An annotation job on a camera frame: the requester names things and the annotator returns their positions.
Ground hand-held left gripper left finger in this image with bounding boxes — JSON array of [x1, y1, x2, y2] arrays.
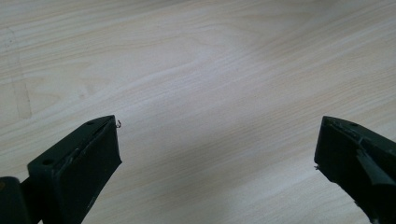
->
[[27, 115, 122, 224]]

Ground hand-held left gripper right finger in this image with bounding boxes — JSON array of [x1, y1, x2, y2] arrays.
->
[[313, 116, 396, 224]]

